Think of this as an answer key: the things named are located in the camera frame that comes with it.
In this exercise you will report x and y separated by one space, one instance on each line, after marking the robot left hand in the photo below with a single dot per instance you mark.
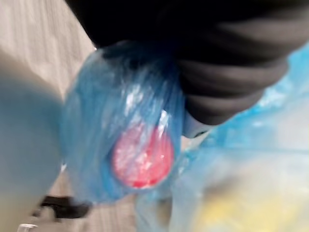
217 60

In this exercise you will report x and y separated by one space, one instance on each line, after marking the blue plastic rubbish bag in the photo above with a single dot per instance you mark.
144 101

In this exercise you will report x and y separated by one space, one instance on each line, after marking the red round rubbish item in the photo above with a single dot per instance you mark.
144 159

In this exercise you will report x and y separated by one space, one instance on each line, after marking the yellow rubbish item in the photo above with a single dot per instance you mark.
229 212

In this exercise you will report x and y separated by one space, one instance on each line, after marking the robot dark foot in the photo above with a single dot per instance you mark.
61 205

